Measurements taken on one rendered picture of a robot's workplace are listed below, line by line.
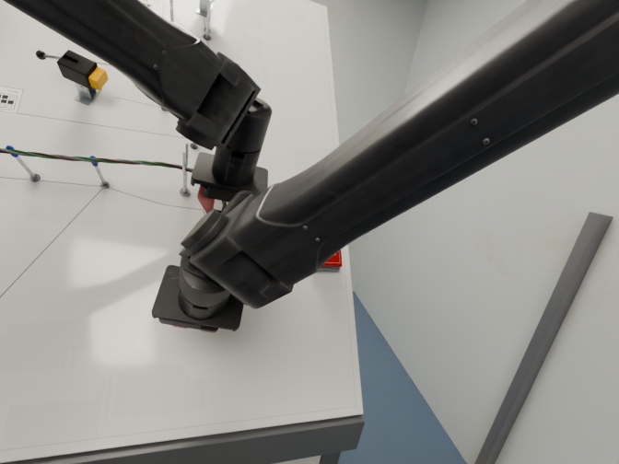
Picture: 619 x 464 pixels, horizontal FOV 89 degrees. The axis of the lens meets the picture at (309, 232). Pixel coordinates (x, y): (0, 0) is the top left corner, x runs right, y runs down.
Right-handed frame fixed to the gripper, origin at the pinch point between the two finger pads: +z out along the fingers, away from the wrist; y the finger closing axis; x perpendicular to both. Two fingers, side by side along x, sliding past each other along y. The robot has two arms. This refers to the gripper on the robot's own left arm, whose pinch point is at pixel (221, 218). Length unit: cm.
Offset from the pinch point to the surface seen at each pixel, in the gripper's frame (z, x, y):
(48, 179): 5.0, -5.9, 26.9
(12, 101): 0.2, -17.1, 35.9
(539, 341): 37, -9, -121
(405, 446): 115, 10, -106
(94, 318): 13.0, 12.5, 14.6
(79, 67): -8.3, -18.7, 26.0
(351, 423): 17.8, 24.2, -27.5
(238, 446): 19.8, 27.1, -9.0
